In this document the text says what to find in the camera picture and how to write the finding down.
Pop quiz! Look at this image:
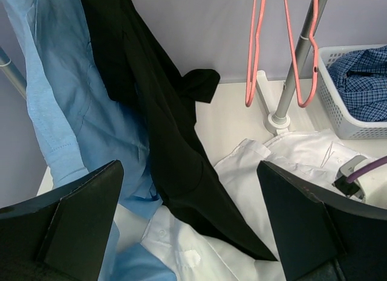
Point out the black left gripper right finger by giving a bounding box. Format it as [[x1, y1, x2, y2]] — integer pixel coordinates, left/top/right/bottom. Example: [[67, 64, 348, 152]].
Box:
[[257, 161, 386, 280]]

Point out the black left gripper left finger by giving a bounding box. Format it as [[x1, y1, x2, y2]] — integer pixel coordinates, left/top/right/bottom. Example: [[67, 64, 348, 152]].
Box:
[[1, 160, 124, 280]]

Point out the white shirt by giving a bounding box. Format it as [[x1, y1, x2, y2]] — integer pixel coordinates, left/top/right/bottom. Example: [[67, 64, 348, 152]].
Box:
[[111, 129, 379, 281]]

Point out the pink hanger of white shirt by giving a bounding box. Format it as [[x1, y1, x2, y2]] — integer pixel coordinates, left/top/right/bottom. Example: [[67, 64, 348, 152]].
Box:
[[281, 0, 319, 108]]

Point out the blue checked shirt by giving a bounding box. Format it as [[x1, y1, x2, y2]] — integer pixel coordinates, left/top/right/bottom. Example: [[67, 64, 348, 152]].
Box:
[[328, 46, 386, 122]]

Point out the pink hanger of checked shirt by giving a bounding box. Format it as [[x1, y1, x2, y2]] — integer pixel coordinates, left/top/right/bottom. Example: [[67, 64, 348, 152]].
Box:
[[245, 0, 266, 107]]

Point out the light blue shirt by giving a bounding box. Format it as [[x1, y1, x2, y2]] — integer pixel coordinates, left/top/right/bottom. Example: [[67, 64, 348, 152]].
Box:
[[0, 0, 176, 281]]

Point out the black shirt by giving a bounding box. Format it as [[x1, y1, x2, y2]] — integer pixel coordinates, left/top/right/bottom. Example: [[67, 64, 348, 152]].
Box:
[[81, 0, 275, 261]]

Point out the white plastic basket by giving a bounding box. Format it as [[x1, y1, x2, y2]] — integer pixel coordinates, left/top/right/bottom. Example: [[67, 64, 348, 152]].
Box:
[[317, 44, 386, 140]]

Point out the white clothes rack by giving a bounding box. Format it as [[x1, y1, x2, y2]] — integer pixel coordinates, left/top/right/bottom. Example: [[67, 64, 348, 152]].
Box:
[[0, 0, 332, 137]]

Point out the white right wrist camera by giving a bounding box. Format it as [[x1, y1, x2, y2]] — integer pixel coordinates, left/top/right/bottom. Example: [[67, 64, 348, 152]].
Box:
[[333, 155, 386, 209]]

